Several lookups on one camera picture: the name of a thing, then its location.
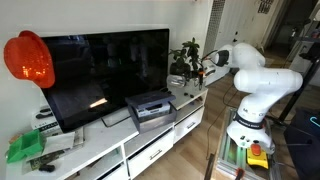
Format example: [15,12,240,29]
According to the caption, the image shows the green circuit board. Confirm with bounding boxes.
[27,149,66,170]

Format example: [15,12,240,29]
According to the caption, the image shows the green plant in black pot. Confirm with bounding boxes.
[168,37,204,81]

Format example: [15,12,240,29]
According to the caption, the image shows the metal drawer handle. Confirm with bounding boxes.
[148,149,164,161]
[185,121,197,131]

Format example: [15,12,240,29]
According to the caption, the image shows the white carton box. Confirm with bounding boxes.
[30,99,64,137]

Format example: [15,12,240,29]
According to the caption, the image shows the flat printed magazine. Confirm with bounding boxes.
[21,125,86,175]

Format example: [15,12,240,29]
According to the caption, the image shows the yellow emergency stop button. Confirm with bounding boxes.
[246,142,270,170]

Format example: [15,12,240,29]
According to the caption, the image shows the black case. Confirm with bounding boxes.
[283,106,320,180]

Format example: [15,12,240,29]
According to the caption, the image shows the green plastic bin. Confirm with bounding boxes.
[6,128,46,164]

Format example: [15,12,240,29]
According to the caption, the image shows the aluminium robot base platform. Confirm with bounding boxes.
[213,105,284,180]

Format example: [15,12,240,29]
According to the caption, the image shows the red clamp handle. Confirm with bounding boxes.
[234,167,245,180]

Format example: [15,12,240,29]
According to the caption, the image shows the orange sequin hat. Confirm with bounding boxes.
[3,29,56,89]

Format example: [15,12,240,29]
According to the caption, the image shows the black tripod stand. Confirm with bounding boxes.
[266,19,320,148]

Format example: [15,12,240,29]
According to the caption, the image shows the black clamp lever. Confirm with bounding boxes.
[203,152,216,180]

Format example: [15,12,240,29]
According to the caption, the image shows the brown cardboard piece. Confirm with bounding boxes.
[8,133,23,145]

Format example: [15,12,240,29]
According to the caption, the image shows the white television stand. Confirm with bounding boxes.
[4,81,209,180]

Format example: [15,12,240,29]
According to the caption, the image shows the black floor cable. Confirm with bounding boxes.
[204,83,242,161]

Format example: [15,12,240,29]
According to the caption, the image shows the grey printer box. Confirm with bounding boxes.
[124,90,178,134]

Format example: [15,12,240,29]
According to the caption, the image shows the white wall vent grille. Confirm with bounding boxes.
[203,0,227,56]
[257,0,275,15]

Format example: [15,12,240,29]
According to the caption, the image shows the small black device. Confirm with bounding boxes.
[38,163,56,173]

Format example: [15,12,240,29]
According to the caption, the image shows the white radiator panel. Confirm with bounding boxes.
[204,64,234,87]

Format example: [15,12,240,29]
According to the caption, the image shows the black flat screen television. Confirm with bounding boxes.
[39,28,171,134]

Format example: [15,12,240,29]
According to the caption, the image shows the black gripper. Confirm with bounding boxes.
[182,68,205,88]

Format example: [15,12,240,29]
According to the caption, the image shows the white drawer front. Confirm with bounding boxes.
[127,129,175,179]
[173,105,205,145]
[99,162,129,180]

